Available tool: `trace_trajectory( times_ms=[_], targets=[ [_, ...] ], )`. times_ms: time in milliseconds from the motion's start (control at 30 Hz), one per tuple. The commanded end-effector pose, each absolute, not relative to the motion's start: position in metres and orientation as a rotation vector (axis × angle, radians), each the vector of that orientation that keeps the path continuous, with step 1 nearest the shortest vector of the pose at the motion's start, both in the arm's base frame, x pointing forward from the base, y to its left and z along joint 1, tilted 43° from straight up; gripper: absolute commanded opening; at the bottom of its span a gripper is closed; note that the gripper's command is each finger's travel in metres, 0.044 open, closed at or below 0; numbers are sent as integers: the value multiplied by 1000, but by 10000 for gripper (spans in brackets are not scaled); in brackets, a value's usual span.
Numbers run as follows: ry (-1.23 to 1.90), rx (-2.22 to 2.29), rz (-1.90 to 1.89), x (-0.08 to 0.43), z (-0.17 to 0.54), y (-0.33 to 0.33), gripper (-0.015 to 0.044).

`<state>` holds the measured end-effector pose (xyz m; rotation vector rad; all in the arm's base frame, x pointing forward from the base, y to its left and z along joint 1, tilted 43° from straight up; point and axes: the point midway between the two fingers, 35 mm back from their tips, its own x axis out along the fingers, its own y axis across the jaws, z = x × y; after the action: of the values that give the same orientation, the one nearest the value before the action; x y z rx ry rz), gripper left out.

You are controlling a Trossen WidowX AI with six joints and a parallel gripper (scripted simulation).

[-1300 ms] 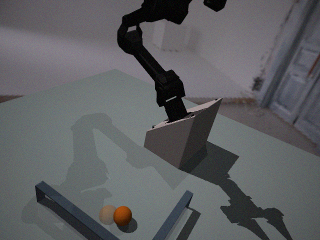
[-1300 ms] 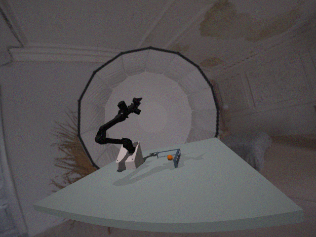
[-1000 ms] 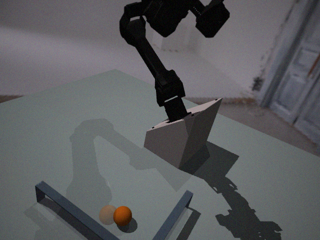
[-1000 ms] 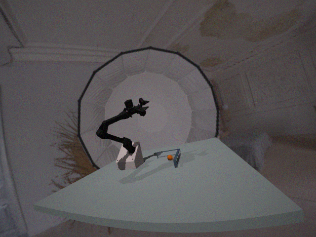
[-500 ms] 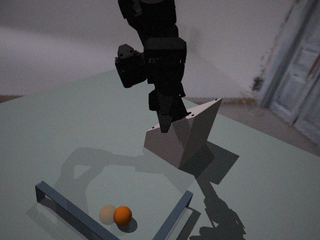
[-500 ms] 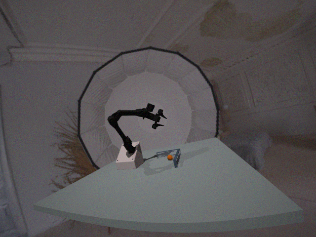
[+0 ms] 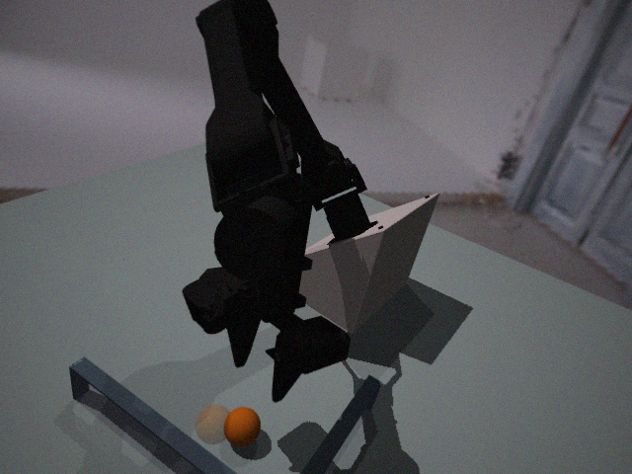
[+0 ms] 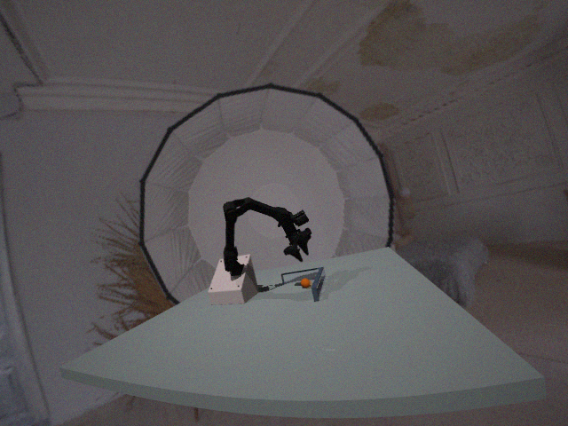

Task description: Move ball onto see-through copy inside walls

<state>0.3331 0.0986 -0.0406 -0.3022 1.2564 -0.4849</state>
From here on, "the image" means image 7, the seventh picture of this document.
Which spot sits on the brown ball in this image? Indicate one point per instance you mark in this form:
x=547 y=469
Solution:
x=244 y=427

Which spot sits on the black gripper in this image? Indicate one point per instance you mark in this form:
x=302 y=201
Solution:
x=302 y=346

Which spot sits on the translucent tan ball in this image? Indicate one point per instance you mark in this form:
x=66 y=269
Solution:
x=212 y=424

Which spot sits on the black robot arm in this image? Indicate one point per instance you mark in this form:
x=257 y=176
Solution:
x=251 y=158

